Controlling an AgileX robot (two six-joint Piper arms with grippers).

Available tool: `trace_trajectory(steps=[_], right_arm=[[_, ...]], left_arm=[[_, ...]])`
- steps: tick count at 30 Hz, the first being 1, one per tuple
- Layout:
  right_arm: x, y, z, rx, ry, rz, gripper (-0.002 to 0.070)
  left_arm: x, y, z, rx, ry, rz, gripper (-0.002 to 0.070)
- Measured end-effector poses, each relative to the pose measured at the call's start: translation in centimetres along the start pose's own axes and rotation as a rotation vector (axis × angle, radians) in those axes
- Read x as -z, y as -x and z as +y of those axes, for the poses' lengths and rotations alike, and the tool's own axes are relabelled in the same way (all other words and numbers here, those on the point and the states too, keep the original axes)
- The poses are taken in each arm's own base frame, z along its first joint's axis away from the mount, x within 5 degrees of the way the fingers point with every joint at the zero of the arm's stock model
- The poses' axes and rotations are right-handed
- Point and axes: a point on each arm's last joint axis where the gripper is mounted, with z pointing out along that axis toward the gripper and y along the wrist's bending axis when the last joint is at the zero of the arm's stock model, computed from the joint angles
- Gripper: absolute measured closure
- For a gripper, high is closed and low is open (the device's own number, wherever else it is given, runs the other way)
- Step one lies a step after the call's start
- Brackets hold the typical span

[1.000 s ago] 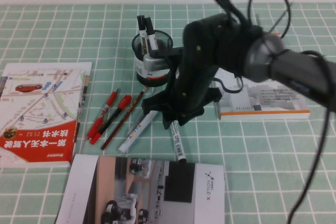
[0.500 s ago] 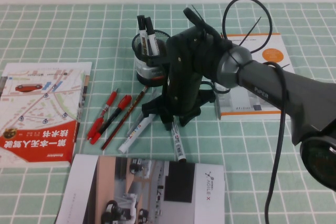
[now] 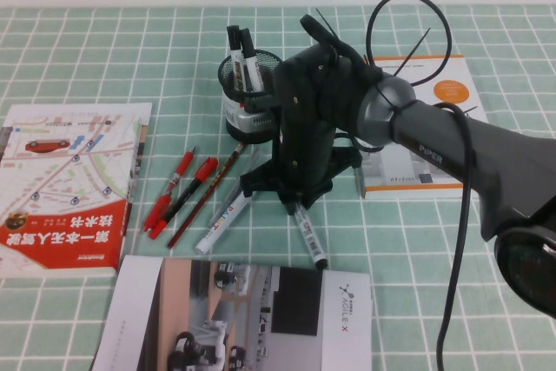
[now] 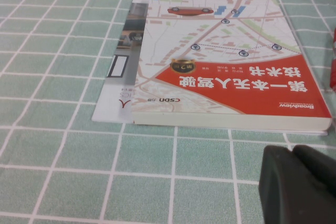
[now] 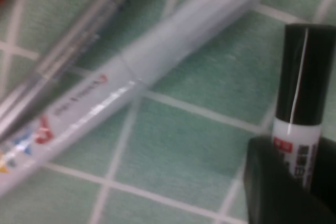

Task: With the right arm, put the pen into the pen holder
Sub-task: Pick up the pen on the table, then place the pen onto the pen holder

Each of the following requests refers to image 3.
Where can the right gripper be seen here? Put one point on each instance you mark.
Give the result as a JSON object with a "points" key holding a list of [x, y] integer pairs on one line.
{"points": [[304, 127]]}

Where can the black marker with barcode label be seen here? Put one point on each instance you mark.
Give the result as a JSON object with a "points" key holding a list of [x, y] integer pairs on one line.
{"points": [[310, 236]]}

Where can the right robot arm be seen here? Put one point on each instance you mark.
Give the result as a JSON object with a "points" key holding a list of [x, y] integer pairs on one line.
{"points": [[478, 149]]}

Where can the grey translucent gel pen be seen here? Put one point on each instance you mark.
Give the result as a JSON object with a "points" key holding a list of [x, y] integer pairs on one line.
{"points": [[225, 204]]}

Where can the black mesh pen holder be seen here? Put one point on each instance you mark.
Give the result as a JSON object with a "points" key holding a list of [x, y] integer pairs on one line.
{"points": [[234, 134]]}

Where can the black pen with red cap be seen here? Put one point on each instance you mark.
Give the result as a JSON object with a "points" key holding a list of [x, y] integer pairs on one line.
{"points": [[187, 197]]}

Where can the red ballpoint pen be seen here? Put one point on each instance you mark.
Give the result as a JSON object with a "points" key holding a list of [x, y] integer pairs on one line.
{"points": [[175, 180]]}

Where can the white paint marker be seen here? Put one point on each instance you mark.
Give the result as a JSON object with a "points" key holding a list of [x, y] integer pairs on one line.
{"points": [[217, 232]]}

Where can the red and black pencil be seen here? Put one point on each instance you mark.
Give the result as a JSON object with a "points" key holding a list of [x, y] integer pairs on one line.
{"points": [[204, 197]]}

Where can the green checked tablecloth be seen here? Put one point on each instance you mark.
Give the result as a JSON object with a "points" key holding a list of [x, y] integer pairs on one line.
{"points": [[434, 258]]}

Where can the AgileX brochure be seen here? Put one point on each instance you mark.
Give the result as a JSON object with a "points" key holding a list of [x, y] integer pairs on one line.
{"points": [[217, 323]]}

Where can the black cap white marker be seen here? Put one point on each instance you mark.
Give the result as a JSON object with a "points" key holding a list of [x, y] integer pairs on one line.
{"points": [[250, 57]]}

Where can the black zip tie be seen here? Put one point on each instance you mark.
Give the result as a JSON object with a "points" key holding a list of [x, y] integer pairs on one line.
{"points": [[419, 45], [326, 25]]}

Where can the white ROS textbook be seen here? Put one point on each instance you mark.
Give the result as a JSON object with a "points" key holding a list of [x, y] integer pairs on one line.
{"points": [[452, 90]]}

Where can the red and white map book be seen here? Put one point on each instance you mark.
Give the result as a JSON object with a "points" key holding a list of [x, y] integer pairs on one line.
{"points": [[65, 171]]}

